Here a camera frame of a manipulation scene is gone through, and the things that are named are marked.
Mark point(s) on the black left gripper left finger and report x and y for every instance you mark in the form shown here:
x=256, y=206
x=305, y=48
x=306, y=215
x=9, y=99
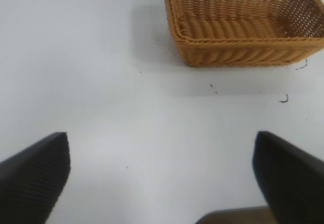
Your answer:
x=30, y=181

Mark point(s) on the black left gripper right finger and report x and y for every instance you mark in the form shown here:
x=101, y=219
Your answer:
x=296, y=183

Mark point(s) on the brown woven wicker basket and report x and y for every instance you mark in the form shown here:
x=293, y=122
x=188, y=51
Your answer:
x=227, y=49

